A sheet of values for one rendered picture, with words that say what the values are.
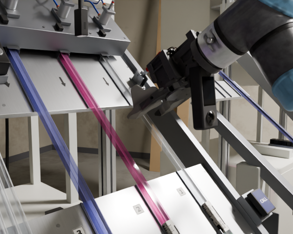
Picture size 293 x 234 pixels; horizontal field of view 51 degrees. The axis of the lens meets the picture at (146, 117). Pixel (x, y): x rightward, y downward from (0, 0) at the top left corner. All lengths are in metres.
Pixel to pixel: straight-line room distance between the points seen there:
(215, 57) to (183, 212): 0.27
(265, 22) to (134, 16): 3.73
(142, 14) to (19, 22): 3.54
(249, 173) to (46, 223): 0.56
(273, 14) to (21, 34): 0.44
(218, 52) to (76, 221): 0.33
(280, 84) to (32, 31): 0.45
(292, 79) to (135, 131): 3.75
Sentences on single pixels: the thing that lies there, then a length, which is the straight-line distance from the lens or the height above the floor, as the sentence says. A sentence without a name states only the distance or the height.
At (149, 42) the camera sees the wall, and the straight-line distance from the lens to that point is 4.04.
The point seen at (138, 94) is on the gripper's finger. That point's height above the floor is 1.00.
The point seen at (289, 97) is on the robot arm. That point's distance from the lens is 0.47.
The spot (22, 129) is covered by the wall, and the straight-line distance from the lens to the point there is 4.42.
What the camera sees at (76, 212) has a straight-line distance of 0.46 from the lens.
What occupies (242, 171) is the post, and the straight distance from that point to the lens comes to 0.85.
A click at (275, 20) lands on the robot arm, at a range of 0.48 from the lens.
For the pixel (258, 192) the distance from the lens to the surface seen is 0.67.
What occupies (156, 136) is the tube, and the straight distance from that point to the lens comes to 0.63.
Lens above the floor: 1.02
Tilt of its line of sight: 7 degrees down
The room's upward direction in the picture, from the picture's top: straight up
